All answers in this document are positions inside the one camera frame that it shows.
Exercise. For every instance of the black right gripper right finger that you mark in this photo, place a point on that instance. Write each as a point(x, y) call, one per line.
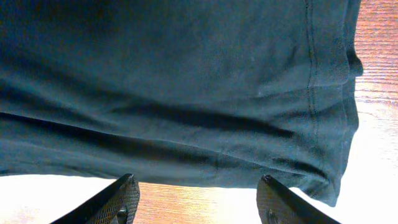
point(279, 205)

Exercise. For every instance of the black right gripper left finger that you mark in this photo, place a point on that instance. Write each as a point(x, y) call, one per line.
point(116, 204)

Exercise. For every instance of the dark green t-shirt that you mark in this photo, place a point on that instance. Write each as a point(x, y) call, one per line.
point(205, 93)

